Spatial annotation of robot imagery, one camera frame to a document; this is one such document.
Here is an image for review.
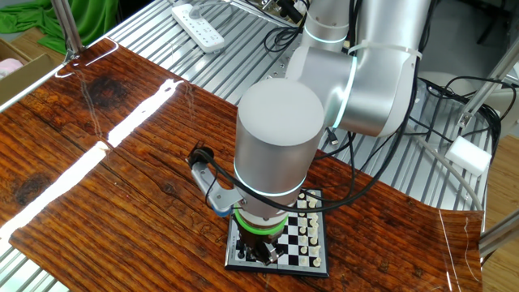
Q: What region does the grey hose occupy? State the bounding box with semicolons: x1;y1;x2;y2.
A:
405;125;484;212

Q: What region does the black base connector plug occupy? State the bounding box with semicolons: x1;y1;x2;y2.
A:
277;0;306;24

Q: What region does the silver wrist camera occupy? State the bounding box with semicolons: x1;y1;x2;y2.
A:
188;148;245;219

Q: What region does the silver robot mounting plate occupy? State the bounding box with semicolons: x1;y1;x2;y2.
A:
265;48;303;79

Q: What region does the aluminium frame post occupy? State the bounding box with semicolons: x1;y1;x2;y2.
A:
478;208;519;259
50;0;87;62
457;35;519;129

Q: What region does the black cable bundle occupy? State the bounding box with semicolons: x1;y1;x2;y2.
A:
421;75;518;163

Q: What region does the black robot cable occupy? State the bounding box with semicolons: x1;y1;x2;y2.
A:
186;0;437;214

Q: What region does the clear plastic sheet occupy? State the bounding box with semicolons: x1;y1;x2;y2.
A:
417;76;451;122

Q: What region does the wood grain table mat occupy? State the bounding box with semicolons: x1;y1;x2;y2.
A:
0;36;487;292

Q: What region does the pink soft item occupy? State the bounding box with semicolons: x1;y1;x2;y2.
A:
0;58;24;80

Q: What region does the black white magnetic chessboard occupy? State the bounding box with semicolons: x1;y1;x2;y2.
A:
224;188;330;279

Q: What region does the white adapter block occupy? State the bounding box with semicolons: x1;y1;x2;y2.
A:
444;135;493;177

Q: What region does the brown cardboard box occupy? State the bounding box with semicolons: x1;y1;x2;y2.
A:
0;37;57;107

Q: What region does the white power strip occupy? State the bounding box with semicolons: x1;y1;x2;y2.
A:
170;3;225;54

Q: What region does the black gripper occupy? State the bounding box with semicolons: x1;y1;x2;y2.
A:
236;225;285;267

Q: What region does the bright green cloth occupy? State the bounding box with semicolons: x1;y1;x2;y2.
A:
0;0;120;56

